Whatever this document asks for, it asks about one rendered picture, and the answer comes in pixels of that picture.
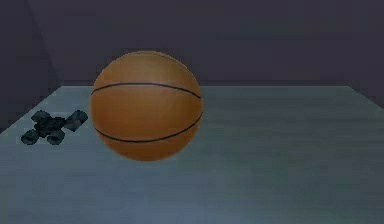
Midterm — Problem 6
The orange basketball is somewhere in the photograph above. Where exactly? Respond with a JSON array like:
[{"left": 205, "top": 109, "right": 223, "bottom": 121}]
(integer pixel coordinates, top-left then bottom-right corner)
[{"left": 89, "top": 50, "right": 204, "bottom": 163}]

